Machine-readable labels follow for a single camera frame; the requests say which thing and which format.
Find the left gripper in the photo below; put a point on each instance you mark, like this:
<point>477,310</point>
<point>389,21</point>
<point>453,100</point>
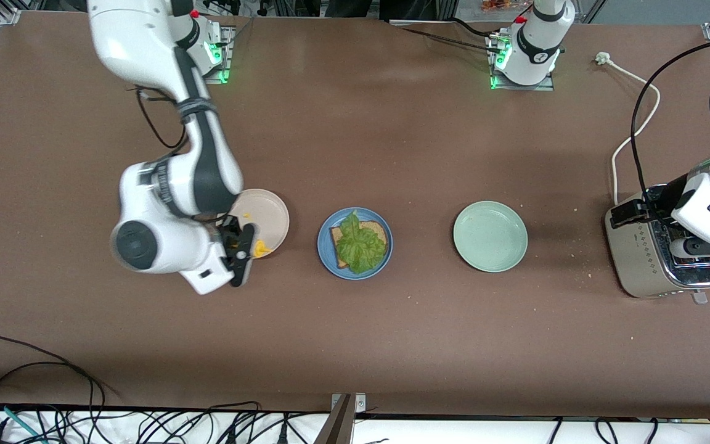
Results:
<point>667,198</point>

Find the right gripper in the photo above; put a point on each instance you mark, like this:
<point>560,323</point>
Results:
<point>227,235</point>

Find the yellow mustard squeeze bottle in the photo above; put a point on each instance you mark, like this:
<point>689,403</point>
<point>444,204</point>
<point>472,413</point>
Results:
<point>262,249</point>

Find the green lettuce leaf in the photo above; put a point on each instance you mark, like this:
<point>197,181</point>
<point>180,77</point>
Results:
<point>361,246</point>

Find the toasted bread slice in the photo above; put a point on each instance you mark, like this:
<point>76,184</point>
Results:
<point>378,231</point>

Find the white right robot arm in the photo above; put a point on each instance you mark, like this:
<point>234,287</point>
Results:
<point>145,49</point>

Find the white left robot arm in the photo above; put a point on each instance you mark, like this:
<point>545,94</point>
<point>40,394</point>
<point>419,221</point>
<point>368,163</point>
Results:
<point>534,43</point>

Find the beige round plate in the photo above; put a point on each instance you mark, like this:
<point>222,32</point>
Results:
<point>269,216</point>

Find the blue round plate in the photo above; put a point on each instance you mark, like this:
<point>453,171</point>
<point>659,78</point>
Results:
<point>325,243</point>

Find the pale green round plate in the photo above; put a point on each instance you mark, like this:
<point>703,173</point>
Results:
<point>490,236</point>

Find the beige chrome two-slot toaster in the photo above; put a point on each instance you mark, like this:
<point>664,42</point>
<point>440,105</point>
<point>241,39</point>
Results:
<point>638,259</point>

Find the orange snack packet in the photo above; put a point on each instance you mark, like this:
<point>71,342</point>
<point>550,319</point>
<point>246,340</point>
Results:
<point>503,5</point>

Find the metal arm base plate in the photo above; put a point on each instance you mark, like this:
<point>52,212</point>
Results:
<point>230,55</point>
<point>549,86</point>

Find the small metal table bracket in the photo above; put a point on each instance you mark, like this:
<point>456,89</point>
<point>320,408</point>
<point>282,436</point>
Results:
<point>360,401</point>

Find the dark grey metal post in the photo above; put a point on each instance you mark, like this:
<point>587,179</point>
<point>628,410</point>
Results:
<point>336,425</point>

